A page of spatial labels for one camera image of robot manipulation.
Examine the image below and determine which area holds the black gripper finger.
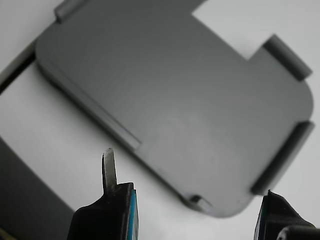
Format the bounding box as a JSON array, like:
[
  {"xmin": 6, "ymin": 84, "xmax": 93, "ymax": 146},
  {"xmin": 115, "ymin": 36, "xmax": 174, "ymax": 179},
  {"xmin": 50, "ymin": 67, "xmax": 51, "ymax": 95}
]
[{"xmin": 253, "ymin": 189, "xmax": 320, "ymax": 240}]

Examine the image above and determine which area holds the grey holder plate with clips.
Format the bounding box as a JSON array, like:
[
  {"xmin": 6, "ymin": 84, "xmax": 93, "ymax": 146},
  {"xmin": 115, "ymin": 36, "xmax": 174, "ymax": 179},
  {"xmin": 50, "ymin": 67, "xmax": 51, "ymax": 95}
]
[{"xmin": 34, "ymin": 0, "xmax": 316, "ymax": 220}]

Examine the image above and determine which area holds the gripper finger metal blade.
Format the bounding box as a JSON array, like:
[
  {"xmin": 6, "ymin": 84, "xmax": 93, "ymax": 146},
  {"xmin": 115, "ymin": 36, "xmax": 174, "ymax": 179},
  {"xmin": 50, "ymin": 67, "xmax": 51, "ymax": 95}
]
[{"xmin": 66, "ymin": 147, "xmax": 140, "ymax": 240}]

